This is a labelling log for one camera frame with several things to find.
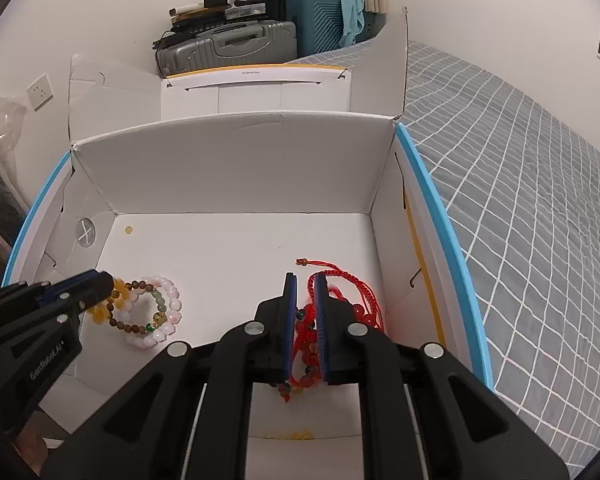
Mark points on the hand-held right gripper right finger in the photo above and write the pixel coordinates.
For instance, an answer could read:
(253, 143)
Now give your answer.
(321, 330)

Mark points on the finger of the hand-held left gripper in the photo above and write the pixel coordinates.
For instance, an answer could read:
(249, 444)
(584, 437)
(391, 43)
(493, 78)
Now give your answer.
(25, 291)
(97, 287)

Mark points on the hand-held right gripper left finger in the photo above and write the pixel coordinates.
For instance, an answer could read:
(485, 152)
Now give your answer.
(290, 330)

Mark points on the white cardboard box yellow-blue outside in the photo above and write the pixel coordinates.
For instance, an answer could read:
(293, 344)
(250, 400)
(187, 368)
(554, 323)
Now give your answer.
(230, 185)

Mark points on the person's left hand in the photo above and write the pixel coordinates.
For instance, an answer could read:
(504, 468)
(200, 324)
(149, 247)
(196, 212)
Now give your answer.
(30, 452)

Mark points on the clear plastic bag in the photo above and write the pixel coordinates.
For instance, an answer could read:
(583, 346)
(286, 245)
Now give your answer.
(0, 160)

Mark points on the grey checked bedsheet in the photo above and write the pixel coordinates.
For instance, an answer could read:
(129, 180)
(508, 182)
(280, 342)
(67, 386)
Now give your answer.
(520, 210)

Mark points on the grey suitcase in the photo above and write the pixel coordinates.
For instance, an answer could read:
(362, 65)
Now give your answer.
(230, 50)

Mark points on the stack of flat dark cases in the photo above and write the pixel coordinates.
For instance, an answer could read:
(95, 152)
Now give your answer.
(215, 10)

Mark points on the teal suitcase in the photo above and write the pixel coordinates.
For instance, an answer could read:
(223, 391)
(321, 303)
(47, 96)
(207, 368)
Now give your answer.
(315, 22)

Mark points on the dark blue storage box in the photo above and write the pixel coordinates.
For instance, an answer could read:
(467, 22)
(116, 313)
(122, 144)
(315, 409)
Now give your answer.
(375, 25)

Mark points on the teal cloth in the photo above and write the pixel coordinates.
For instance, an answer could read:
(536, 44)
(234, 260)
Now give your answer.
(352, 15)

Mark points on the white wall socket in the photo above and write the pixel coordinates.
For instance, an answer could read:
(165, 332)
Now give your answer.
(40, 91)

